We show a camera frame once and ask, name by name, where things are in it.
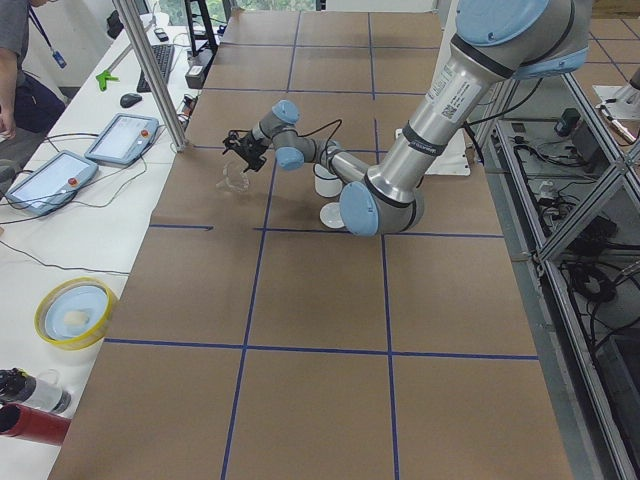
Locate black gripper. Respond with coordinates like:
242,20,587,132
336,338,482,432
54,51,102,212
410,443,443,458
242,134,267,173

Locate white cup lid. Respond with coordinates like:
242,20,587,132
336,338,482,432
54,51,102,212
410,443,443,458
319,202,344,229

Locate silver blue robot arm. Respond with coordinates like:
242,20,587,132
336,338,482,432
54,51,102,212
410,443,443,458
224,0,593,236

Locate white enamel cup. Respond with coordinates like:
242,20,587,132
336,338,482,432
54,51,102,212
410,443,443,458
313,164,343,198

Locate far teach pendant tablet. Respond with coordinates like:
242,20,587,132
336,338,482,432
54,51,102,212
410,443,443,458
84,113,159,166

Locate teach pendant tablet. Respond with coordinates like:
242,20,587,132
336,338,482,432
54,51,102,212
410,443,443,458
6,150,98,215
84,113,159,166

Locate black computer mouse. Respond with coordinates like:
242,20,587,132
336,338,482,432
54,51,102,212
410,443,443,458
119,93,143,109

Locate black keyboard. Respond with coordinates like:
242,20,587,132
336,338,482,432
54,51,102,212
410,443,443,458
136,44,174,93

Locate green plastic clip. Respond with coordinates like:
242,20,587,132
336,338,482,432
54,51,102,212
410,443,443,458
96,70,119,92

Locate near teach pendant tablet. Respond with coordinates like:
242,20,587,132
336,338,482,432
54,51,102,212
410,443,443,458
6,150,98,215

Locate person in grey shirt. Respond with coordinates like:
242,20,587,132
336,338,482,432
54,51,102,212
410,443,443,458
1,1,65,140

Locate yellow tape roll with bowl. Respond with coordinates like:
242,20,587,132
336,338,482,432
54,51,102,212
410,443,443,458
34,277,118,351

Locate clear black cap bottle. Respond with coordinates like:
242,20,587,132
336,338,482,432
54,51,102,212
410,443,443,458
1,368,71,414

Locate red cylinder bottle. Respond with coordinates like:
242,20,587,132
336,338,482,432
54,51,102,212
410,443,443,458
1,403,71,446

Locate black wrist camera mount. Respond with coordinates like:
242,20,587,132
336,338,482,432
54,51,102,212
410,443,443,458
223,130,246,157

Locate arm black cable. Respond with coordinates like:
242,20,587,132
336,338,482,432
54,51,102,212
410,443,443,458
292,118,351,166

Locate aluminium frame post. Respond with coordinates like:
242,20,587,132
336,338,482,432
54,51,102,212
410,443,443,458
113,0,187,152

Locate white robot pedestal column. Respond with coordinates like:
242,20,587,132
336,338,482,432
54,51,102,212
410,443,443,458
426,0,470,176

